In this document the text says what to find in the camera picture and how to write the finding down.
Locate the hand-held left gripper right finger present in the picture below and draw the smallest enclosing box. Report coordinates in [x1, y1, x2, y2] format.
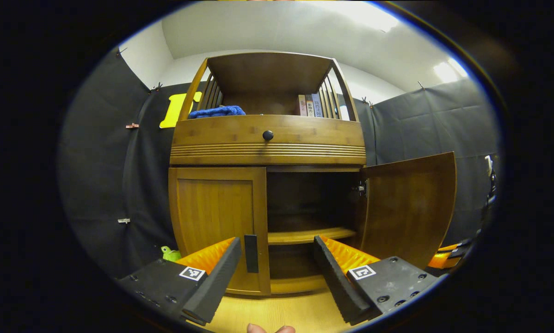
[313, 235, 439, 326]

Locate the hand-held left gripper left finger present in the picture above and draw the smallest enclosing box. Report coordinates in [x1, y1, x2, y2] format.
[117, 237, 242, 327]

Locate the black door handle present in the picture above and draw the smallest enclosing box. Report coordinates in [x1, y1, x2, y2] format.
[244, 234, 259, 273]

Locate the wooden shoe cabinet door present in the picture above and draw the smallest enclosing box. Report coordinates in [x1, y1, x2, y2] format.
[358, 151, 458, 270]
[168, 166, 271, 296]

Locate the wooden double-door shoe cabinet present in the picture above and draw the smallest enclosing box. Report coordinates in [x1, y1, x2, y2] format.
[168, 52, 458, 296]

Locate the wooden inner cabinet shelf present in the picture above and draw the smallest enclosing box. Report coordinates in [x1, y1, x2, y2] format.
[267, 227, 357, 245]

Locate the green frog toy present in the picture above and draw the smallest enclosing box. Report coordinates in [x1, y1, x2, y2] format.
[160, 246, 182, 263]

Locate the ceiling light panel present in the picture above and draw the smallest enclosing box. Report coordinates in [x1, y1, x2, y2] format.
[433, 57, 468, 84]

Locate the black backdrop cloth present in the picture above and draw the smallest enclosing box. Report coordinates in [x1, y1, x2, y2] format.
[57, 46, 499, 278]

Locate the blue cloth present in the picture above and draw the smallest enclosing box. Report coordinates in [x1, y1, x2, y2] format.
[188, 105, 246, 119]

